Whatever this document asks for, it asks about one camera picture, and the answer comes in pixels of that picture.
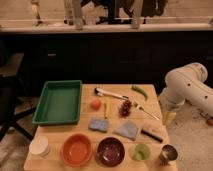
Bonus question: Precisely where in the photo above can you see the yellow banana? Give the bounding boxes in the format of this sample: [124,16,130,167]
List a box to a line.
[104,101,108,119]

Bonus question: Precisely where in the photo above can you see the orange tomato toy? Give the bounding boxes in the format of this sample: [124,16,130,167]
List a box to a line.
[90,99,101,110]

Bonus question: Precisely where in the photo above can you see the red-orange bowl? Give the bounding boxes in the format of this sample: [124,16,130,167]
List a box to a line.
[60,134,93,167]

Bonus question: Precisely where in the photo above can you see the blue sponge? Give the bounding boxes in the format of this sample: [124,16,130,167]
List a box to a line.
[88,119,109,133]

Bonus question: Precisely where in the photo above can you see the blue-grey cloth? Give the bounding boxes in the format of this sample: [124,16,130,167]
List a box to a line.
[114,121,138,141]

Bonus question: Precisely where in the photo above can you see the dark side chair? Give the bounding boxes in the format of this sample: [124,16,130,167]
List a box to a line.
[0,39,38,143]

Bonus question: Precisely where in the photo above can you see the brown pine cone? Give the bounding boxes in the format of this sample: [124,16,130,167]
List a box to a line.
[119,100,132,117]

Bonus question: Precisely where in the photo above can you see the metal cup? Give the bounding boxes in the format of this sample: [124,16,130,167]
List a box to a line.
[159,144,178,165]

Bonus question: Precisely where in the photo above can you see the green plastic cup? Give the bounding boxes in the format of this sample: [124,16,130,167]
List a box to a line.
[132,144,151,161]

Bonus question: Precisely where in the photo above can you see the green plastic tray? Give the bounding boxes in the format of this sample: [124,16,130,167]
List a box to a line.
[33,80,82,125]

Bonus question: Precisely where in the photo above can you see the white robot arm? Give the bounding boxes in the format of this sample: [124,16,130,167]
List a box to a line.
[158,62,213,126]

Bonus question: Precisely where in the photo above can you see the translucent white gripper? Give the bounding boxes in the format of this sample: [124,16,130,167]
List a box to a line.
[160,99,177,126]

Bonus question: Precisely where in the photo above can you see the wooden brush black base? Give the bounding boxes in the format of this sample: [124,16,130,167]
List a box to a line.
[141,124,163,143]

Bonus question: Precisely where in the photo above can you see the silver fork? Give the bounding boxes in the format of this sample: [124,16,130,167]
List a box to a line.
[133,102,160,120]

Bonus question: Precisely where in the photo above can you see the dark purple bowl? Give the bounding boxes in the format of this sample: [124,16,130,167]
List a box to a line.
[96,137,125,167]

